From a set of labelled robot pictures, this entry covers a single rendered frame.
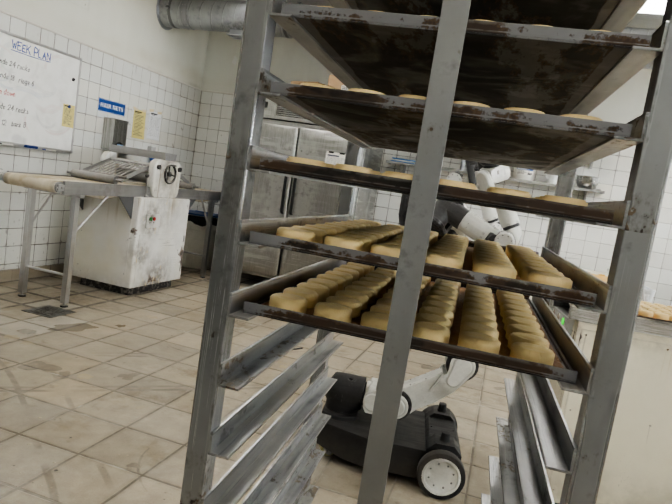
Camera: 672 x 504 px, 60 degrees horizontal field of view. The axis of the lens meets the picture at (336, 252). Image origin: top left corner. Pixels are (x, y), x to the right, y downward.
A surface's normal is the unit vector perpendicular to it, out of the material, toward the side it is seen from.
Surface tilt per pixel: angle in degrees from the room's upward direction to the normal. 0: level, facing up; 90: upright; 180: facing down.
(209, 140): 90
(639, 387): 90
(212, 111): 90
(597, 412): 90
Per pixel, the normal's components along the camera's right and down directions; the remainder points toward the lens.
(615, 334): -0.24, 0.07
